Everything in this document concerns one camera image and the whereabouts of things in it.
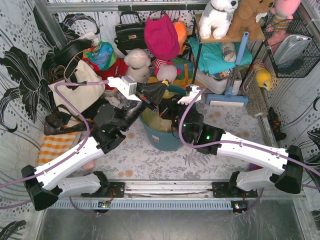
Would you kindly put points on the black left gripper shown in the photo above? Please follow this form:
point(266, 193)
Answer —
point(146, 100)

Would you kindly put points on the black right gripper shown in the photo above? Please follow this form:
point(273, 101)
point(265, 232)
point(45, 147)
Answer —
point(178, 107)

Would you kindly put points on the yellow trash bag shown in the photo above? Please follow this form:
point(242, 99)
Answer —
point(156, 123)

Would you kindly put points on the teal plastic trash bin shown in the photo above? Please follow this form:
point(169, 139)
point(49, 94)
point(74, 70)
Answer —
point(164, 140)

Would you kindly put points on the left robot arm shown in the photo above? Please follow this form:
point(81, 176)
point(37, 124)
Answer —
point(48, 183)

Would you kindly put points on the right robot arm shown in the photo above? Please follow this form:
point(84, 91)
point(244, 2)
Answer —
point(280, 167)

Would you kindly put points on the rainbow striped bag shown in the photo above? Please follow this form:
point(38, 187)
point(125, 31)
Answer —
point(184, 78)

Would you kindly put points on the cream canvas tote bag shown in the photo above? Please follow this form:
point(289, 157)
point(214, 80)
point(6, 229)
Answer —
point(82, 96)

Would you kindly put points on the pink plush pig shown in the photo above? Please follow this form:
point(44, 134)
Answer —
point(165, 70)

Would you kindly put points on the white plush lamb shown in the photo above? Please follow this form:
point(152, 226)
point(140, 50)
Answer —
point(138, 63)

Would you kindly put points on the red cloth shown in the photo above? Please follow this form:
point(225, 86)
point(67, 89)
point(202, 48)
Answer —
point(118, 69)

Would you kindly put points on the blue lint roller mop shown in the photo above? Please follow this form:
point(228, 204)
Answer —
point(228, 99)

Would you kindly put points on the colourful printed cloth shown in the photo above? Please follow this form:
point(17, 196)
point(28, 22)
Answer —
point(100, 57)

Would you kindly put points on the black leather handbag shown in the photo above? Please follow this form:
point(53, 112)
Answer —
point(130, 36)

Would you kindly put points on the teal folded cloth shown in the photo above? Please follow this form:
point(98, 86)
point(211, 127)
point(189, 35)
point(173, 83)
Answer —
point(211, 57)

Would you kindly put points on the orange plush toy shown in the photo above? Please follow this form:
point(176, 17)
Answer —
point(181, 31)

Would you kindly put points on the floral patterned floor mat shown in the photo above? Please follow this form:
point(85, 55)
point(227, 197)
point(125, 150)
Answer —
point(137, 159)

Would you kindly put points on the purple red sock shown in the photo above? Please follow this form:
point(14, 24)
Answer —
point(253, 167)

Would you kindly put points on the yellow plush duck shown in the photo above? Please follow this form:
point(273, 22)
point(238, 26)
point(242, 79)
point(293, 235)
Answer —
point(262, 75)

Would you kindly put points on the brown patterned handbag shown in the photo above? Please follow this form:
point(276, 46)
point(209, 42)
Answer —
point(62, 121)

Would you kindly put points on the pink glasses case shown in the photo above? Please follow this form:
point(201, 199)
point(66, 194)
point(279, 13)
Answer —
point(89, 165)

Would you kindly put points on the wooden shelf rack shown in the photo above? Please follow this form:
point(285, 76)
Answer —
point(229, 47)

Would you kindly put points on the white plush dog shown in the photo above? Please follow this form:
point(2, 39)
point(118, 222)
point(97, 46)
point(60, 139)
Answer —
point(216, 18)

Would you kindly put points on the orange checkered towel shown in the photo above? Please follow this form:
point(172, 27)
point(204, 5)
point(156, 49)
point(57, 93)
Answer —
point(56, 145)

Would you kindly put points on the brown teddy bear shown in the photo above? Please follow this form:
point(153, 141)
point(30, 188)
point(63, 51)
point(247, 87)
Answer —
point(248, 16)

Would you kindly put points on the silver foil pouch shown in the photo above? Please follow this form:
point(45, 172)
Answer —
point(291, 48)

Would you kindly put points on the pink plush toy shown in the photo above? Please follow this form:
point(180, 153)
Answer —
point(282, 11)

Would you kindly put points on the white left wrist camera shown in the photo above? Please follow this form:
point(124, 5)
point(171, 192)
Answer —
point(126, 85)

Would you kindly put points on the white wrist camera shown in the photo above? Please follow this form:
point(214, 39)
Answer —
point(193, 94)
point(126, 85)

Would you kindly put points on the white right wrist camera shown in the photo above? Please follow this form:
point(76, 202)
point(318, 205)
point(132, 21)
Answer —
point(193, 94)

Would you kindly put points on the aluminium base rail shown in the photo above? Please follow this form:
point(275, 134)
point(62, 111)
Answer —
point(154, 195)

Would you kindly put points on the black wire basket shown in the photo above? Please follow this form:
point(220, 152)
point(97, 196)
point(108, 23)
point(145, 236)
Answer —
point(302, 65)

